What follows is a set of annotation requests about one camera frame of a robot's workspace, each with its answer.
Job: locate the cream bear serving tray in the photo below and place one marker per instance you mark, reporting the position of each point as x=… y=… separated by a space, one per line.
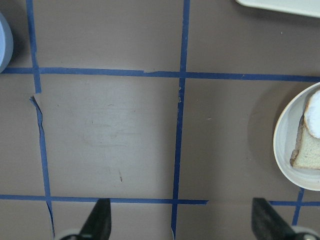
x=308 y=8

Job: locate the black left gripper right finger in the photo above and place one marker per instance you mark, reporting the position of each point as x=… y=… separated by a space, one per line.
x=267 y=224

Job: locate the blue bowl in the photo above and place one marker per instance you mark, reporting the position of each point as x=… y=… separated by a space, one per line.
x=6 y=43

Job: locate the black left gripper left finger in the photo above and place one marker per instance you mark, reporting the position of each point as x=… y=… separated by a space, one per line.
x=98 y=224

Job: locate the bread slice on plate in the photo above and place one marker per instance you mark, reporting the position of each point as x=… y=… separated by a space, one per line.
x=306 y=153

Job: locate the fried egg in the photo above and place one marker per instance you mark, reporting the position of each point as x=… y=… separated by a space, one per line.
x=312 y=115

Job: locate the white round plate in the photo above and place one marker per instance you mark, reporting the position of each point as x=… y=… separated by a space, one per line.
x=284 y=141

